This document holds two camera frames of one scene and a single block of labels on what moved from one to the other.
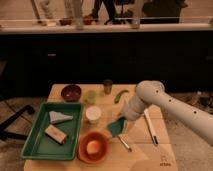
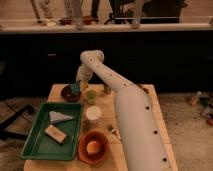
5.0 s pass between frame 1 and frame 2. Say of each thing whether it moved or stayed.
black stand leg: stayed
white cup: stayed
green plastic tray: stayed
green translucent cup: stayed
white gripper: moved
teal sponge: moved
